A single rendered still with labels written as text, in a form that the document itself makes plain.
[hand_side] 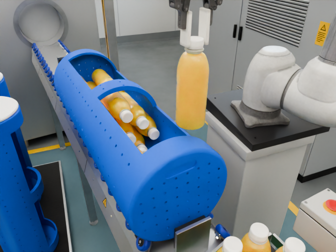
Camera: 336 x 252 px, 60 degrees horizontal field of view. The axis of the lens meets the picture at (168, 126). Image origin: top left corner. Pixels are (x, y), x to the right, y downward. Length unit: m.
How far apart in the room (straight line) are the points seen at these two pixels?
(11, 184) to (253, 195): 1.05
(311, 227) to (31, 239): 1.35
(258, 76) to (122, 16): 4.92
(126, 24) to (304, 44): 4.15
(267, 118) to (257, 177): 0.24
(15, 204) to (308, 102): 1.30
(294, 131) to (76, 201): 1.67
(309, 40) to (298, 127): 1.12
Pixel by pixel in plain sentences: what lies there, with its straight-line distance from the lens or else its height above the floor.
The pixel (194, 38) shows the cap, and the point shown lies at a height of 1.46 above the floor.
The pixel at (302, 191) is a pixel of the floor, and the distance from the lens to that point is 2.55.
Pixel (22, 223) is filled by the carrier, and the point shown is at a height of 0.48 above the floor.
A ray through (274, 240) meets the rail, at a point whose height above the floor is 0.97.
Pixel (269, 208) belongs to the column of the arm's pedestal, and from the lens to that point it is 1.42.
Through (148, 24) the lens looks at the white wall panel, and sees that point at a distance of 6.03.
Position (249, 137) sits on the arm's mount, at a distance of 1.10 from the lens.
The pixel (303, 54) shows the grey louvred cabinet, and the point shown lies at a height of 0.98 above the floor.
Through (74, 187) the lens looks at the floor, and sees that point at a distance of 2.46.
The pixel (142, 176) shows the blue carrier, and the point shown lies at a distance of 0.65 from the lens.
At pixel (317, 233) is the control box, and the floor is 1.05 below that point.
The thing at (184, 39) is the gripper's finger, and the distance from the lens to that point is 0.62.
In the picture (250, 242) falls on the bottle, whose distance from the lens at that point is 0.70.
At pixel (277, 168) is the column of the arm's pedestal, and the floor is 0.86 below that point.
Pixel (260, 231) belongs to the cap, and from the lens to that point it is 0.69.
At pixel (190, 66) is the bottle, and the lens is 0.62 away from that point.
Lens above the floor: 1.62
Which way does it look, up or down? 32 degrees down
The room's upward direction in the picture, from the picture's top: straight up
